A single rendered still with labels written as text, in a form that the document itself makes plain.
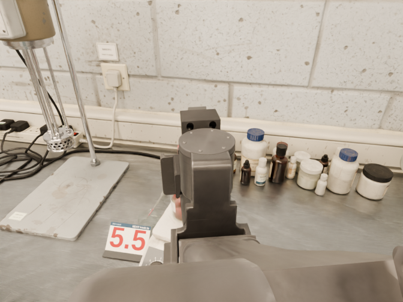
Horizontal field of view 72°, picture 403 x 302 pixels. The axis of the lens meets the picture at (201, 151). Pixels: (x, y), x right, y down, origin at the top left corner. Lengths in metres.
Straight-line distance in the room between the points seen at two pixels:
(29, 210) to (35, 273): 0.19
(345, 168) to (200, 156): 0.58
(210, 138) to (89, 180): 0.60
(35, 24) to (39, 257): 0.46
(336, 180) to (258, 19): 0.47
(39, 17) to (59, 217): 0.43
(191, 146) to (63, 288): 0.44
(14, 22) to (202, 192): 0.46
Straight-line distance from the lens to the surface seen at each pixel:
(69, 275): 0.64
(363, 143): 0.92
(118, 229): 0.64
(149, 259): 0.55
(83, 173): 0.87
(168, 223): 0.55
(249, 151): 0.77
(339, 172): 0.79
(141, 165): 0.87
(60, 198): 0.80
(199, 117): 0.31
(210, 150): 0.26
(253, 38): 0.82
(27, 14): 0.63
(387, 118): 0.96
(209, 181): 0.25
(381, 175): 0.82
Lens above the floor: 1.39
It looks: 32 degrees down
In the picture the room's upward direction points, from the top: straight up
